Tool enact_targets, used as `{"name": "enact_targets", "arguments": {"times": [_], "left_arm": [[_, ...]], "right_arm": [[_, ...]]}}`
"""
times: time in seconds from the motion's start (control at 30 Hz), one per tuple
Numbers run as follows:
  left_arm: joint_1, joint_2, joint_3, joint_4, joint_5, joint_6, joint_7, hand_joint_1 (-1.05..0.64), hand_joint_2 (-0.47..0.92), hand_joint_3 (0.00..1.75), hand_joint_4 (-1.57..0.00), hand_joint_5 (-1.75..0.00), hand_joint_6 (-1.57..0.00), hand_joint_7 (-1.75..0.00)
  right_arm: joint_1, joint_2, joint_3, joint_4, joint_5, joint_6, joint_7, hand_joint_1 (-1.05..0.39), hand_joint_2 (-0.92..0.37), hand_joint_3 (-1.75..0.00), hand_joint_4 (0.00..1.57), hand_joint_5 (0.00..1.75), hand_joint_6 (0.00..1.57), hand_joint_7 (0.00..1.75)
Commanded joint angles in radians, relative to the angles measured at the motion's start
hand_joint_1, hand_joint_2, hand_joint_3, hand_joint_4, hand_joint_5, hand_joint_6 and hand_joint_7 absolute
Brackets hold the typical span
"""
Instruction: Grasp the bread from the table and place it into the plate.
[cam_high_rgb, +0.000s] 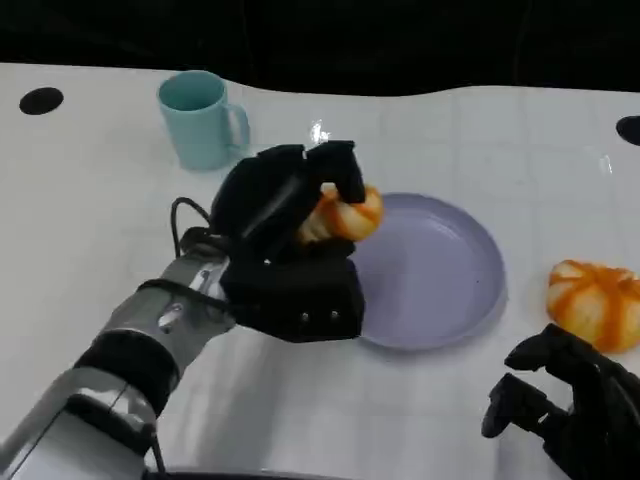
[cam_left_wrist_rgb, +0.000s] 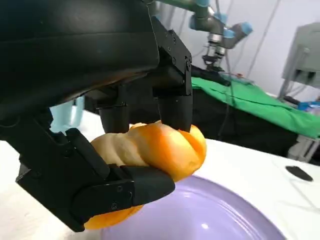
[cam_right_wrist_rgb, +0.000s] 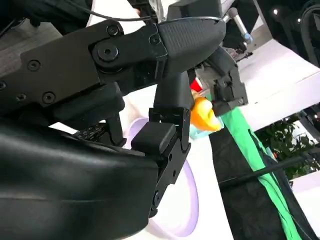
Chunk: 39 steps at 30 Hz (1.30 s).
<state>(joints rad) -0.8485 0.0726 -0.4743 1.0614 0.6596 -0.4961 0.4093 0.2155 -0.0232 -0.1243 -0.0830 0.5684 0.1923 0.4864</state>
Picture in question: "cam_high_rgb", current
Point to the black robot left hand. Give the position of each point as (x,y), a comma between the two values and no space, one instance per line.
(295,295)

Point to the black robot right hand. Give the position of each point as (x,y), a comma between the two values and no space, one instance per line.
(605,405)

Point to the orange white toy bread roll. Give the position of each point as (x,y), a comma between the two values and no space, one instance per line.
(360,220)
(595,300)

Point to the lilac plate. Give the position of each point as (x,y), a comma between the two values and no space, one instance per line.
(430,270)

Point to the pale green mug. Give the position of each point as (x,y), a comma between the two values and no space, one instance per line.
(197,125)

